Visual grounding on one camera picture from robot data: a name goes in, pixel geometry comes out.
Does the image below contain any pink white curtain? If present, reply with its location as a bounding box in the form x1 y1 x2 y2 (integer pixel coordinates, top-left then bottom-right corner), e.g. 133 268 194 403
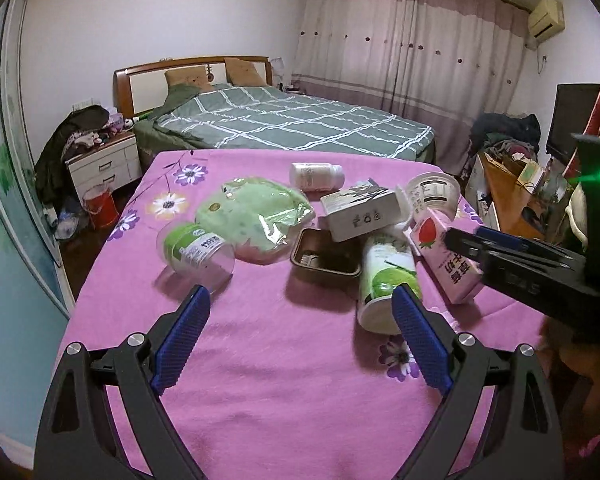
291 0 528 174

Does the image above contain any cream puffer jacket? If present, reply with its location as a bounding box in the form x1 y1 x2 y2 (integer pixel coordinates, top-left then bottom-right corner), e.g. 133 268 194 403
566 137 600 250

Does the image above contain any pink strawberry milk carton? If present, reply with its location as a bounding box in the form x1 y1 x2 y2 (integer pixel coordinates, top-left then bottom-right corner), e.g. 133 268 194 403
406 208 482 304

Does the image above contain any white grey cardboard box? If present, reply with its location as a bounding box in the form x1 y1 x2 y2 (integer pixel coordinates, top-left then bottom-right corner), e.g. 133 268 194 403
321 181 407 243

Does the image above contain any white pill bottle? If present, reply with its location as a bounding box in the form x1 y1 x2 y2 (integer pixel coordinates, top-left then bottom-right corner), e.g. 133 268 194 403
289 162 346 192

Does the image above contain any red bucket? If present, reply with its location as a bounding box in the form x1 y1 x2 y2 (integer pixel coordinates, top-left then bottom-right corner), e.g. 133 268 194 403
82 183 119 230

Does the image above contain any white bedside table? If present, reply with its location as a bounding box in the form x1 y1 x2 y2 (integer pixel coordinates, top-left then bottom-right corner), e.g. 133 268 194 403
66 132 142 203

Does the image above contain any green quilted bed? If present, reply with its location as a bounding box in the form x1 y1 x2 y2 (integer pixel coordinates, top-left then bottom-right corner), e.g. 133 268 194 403
134 84 434 162

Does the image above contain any black television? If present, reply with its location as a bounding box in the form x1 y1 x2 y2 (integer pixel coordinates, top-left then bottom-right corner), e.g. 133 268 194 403
546 84 600 165

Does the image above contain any clear jar green label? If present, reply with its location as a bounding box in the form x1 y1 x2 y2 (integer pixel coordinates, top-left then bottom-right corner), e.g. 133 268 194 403
156 220 235 292

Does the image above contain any pile of dark clothes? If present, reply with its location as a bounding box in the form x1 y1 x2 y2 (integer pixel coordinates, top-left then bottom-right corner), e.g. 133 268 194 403
469 113 541 156

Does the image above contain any green snack bag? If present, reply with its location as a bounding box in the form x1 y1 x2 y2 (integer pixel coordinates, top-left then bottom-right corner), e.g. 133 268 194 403
195 177 315 264

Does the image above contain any wooden headboard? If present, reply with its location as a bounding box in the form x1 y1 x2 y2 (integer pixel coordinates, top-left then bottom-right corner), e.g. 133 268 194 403
114 55 273 118

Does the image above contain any long wooden sideboard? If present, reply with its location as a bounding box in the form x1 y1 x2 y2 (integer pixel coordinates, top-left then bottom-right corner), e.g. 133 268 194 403
464 153 544 240

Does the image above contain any wall air conditioner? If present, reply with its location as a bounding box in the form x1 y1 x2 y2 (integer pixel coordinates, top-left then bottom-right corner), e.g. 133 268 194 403
528 0 565 44

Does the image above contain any pink floral tablecloth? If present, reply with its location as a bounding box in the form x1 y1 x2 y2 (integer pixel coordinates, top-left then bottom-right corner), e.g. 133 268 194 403
57 148 552 480

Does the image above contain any green coconut drink bottle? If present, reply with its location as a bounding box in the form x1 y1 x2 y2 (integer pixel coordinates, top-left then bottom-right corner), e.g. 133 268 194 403
356 232 422 335

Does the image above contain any brown plastic tray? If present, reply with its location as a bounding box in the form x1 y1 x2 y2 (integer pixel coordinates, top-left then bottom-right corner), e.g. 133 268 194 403
290 228 362 288

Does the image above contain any brown pillow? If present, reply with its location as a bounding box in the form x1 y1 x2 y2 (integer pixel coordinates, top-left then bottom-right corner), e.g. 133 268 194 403
164 65 214 93
224 58 266 87

